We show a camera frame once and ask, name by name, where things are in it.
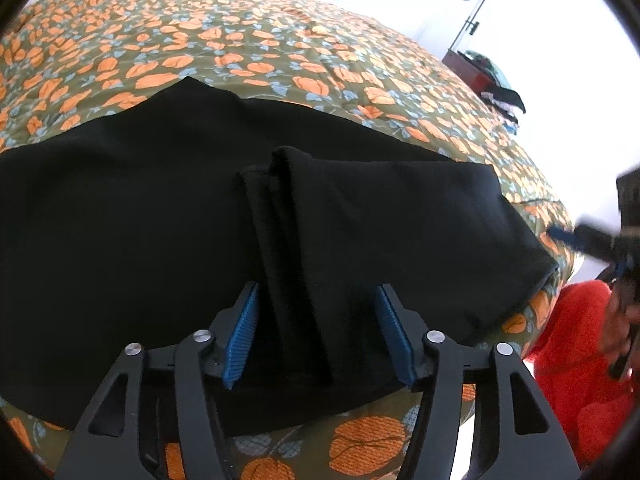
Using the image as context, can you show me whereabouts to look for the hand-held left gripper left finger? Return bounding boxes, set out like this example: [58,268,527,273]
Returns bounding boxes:
[57,282,260,480]

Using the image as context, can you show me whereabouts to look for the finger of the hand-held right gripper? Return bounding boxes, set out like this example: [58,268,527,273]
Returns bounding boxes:
[547,225,621,262]

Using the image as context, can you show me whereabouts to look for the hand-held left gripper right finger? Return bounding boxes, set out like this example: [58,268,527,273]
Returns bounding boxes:
[376,284,581,480]

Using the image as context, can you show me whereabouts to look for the black pants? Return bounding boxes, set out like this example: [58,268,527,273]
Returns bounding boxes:
[0,77,561,436]

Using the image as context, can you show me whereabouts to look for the person's right forearm red sleeve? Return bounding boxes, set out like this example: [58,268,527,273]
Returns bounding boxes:
[522,280,640,473]

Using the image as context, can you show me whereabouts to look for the person's right hand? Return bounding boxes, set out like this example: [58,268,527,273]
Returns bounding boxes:
[599,275,640,382]

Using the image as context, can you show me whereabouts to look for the pile of clothes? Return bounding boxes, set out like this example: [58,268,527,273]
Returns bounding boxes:
[464,50,527,127]

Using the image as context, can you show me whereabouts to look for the dark red cabinet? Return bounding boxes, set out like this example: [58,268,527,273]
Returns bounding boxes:
[442,50,501,95]

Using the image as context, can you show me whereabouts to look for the orange floral bedspread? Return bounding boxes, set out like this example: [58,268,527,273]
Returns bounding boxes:
[0,0,577,480]

